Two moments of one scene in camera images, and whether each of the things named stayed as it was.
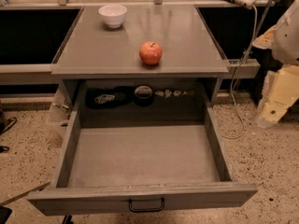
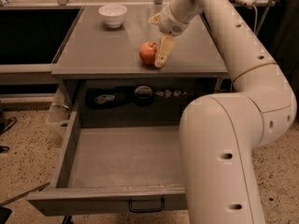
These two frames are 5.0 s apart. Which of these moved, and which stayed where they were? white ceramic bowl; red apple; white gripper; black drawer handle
Moved: white gripper
Stayed: white ceramic bowl; red apple; black drawer handle
